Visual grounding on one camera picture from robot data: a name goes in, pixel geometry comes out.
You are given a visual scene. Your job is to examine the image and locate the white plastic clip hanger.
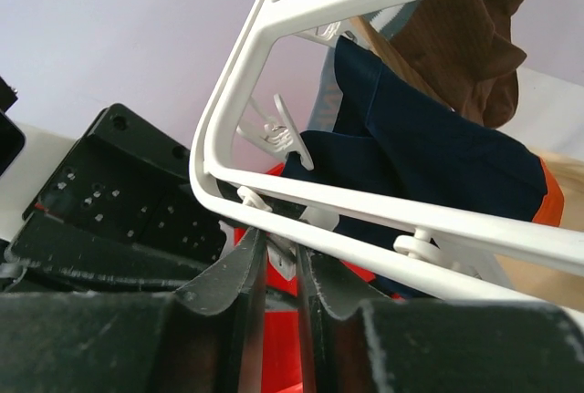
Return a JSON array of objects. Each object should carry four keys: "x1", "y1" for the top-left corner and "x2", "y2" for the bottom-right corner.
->
[{"x1": 189, "y1": 0, "x2": 583, "y2": 300}]

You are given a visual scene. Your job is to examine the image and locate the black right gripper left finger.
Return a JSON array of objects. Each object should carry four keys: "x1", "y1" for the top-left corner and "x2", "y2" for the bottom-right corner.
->
[{"x1": 1, "y1": 229, "x2": 266, "y2": 392}]

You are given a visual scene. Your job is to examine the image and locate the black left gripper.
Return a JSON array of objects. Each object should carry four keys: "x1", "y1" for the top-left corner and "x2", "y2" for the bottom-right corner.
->
[{"x1": 4, "y1": 104, "x2": 226, "y2": 284}]

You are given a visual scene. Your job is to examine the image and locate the brown sock grey striped cuff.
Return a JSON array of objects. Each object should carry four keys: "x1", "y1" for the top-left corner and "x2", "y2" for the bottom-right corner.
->
[{"x1": 360, "y1": 0, "x2": 527, "y2": 129}]

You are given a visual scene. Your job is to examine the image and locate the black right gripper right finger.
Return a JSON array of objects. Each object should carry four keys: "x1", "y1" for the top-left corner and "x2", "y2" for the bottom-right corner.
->
[{"x1": 297, "y1": 247, "x2": 583, "y2": 392}]

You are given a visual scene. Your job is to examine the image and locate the wooden hanger stand frame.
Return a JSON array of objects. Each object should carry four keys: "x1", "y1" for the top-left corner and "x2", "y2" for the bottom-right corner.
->
[{"x1": 316, "y1": 0, "x2": 584, "y2": 307}]

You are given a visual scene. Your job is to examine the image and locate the red plastic tray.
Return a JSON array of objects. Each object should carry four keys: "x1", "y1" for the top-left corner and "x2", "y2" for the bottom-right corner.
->
[{"x1": 234, "y1": 162, "x2": 402, "y2": 393}]

